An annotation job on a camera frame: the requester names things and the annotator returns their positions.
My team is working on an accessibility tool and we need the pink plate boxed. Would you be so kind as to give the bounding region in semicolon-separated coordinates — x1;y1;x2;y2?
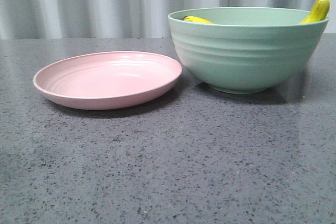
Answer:
34;51;182;110

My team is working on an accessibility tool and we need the green ribbed bowl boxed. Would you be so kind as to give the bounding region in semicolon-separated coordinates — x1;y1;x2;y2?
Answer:
168;7;328;94

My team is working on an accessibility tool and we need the yellow banana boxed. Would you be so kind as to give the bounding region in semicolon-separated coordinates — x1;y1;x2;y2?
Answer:
183;0;330;24

